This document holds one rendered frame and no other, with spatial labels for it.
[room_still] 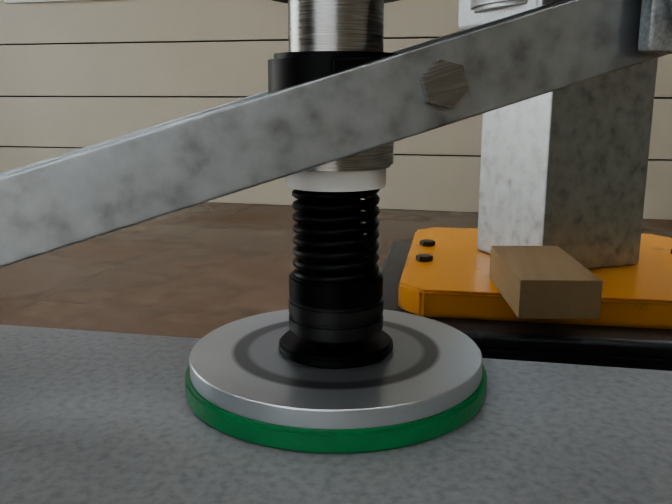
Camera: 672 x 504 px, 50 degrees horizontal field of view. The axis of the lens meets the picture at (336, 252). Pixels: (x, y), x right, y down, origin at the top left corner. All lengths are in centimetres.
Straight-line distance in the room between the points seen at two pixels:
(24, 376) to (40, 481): 17
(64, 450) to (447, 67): 33
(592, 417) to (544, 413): 3
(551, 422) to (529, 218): 68
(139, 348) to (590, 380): 36
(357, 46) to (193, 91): 658
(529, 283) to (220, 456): 55
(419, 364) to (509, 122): 74
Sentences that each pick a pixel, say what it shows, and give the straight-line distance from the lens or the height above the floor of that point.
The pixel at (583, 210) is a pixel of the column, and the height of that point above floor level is 88.
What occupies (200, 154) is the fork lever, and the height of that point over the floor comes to 102.
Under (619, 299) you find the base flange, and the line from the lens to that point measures 105.
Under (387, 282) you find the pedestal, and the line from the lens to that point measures 121.
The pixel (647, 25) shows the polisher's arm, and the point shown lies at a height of 109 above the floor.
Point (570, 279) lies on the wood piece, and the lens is 92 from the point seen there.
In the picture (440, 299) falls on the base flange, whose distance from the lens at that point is 103.
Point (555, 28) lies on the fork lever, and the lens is 48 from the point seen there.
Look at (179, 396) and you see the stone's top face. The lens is 54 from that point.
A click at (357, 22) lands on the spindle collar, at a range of 48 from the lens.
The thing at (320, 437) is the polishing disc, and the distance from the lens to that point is 44.
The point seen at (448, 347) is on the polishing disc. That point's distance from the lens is 54.
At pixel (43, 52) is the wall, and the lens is 783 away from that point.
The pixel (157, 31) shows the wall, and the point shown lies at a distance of 721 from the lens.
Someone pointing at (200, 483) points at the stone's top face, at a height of 84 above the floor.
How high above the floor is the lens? 105
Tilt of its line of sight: 13 degrees down
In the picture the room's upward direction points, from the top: straight up
